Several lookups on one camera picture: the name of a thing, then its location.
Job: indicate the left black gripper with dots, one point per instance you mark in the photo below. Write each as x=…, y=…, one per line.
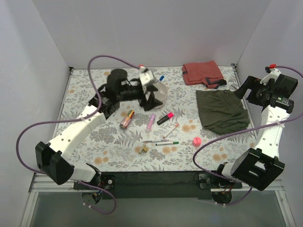
x=147, y=97

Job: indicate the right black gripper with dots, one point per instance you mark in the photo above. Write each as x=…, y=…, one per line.
x=250, y=84

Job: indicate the pink black highlighter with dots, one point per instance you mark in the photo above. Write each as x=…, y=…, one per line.
x=165, y=118

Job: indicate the blue capped marker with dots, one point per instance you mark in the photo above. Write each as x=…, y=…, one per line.
x=160, y=79

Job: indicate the orange capped white pen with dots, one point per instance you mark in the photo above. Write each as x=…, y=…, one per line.
x=170, y=131

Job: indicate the green capped white marker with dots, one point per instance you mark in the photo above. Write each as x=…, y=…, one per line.
x=167, y=143

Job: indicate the gold binder clip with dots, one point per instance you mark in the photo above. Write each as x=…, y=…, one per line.
x=143, y=149

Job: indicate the grey thin pen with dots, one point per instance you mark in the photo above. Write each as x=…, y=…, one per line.
x=155, y=141

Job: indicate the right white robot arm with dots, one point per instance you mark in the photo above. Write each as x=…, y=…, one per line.
x=259, y=166

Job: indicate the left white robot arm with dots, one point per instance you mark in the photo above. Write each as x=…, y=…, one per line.
x=52, y=157

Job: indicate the white divided round organizer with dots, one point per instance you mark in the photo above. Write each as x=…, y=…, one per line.
x=161, y=94

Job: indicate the folded olive green cloth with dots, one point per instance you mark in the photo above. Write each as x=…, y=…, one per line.
x=221, y=112

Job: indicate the folded red cloth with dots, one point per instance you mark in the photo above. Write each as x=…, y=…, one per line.
x=206, y=73

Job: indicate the pink round sharpener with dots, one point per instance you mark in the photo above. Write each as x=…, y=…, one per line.
x=197, y=141

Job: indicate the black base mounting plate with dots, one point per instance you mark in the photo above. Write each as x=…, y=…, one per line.
x=175, y=184

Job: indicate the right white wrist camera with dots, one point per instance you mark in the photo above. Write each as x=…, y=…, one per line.
x=272, y=73

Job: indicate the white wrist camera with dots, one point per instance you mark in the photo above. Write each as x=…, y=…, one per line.
x=146, y=76
x=272, y=73

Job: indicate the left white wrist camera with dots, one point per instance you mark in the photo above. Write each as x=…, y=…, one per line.
x=146, y=76

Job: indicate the aluminium front rail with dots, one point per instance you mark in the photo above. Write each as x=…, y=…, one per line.
x=42, y=183

